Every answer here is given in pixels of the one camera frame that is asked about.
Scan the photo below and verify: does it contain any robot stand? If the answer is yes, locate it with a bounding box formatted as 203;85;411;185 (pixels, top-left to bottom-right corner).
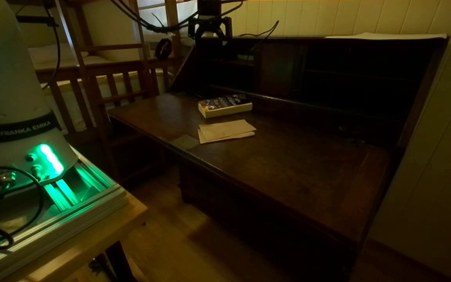
0;146;150;282

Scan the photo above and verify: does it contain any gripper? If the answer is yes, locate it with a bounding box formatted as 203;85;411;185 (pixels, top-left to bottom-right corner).
188;0;234;44

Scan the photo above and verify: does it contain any wooden bunk bed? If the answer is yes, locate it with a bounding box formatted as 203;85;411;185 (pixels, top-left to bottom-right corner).
7;0;184;136

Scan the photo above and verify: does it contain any small dark paper square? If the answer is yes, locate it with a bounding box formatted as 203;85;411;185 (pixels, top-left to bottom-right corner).
169;134;200;152

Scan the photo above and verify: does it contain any white paper sheet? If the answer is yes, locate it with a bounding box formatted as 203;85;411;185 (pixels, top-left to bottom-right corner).
325;32;448;40

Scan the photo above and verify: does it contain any beige paper envelope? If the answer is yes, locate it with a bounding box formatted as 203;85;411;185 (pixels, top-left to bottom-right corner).
198;119;257;145

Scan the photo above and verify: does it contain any black round object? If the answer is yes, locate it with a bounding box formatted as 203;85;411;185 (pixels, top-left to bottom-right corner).
155;38;173;61

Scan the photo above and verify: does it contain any black cable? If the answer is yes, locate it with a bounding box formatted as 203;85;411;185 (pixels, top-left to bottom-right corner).
0;166;45;252
239;20;280;54

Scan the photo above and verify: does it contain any book with dark cover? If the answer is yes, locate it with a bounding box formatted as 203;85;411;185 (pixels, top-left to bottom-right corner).
198;94;254;119

